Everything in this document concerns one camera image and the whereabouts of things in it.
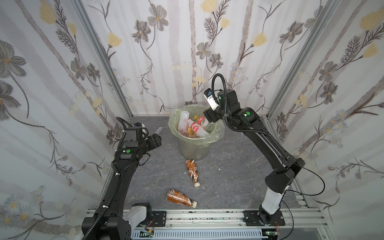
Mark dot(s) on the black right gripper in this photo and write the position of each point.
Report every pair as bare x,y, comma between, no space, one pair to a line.
210,114

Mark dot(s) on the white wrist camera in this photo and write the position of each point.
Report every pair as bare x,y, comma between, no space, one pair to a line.
139,126
210,99

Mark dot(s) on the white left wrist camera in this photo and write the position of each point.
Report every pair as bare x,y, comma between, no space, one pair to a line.
139,126

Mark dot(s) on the green plastic waste bin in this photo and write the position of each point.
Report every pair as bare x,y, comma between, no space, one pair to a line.
195,148

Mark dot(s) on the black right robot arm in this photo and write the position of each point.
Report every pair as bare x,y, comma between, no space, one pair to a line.
224,106

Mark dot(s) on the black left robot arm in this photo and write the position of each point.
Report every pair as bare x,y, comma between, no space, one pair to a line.
108,223

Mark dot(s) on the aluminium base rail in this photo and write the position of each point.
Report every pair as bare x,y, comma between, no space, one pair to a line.
234,224

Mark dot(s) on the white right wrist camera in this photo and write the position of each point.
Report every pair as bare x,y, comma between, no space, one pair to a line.
210,99

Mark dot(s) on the clear bottle yellow cap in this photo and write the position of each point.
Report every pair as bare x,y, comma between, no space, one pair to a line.
203,121

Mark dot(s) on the brown bottle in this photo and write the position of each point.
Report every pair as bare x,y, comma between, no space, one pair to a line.
180,199
193,172

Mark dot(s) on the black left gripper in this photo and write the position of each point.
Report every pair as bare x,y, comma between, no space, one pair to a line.
154,141

